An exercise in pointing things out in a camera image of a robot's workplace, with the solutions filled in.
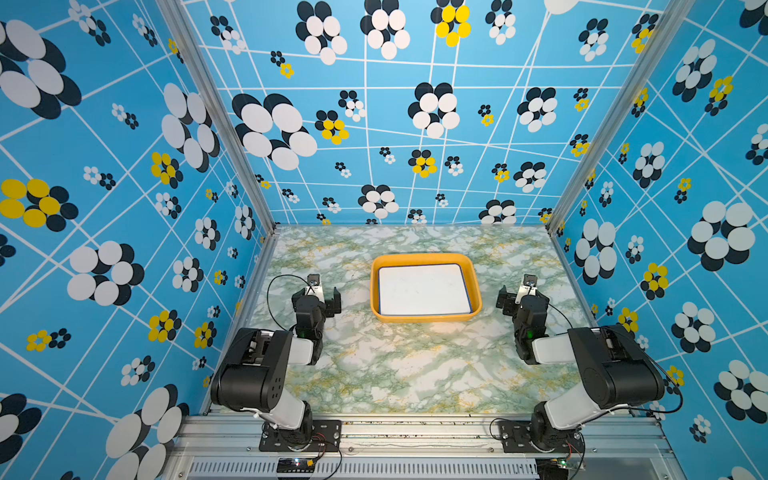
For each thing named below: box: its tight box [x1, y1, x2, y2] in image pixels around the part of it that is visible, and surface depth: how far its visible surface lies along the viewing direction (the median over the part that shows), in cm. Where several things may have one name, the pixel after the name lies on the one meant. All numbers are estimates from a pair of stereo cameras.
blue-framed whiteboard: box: [378, 263, 473, 316], surface depth 100 cm
